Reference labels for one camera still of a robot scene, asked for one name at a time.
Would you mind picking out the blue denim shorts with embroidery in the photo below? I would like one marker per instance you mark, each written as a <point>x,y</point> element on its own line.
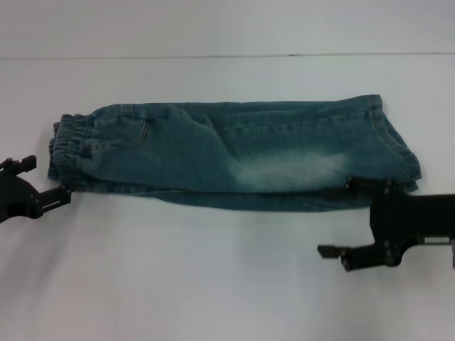
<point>231,160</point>

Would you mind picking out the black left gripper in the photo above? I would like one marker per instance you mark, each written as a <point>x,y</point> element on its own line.
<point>17,199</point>

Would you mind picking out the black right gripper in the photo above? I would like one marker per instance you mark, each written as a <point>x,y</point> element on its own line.
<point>416,220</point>

